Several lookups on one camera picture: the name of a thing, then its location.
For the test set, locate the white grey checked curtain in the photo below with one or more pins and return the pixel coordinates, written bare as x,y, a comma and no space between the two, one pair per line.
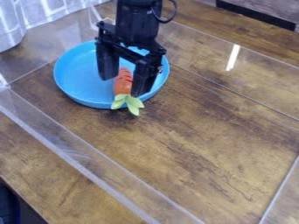
20,15

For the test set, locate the clear acrylic enclosure wall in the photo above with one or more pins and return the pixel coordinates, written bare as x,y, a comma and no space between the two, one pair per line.
208,156

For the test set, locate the dark wooden furniture edge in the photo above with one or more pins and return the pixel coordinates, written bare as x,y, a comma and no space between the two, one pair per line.
256,15

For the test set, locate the orange toy carrot green leaves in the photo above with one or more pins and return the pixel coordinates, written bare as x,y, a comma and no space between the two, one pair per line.
121,92

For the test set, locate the blue round plastic tray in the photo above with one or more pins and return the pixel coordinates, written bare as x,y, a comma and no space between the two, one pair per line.
76,77

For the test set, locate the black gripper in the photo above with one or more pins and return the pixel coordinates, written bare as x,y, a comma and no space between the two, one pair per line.
135,29

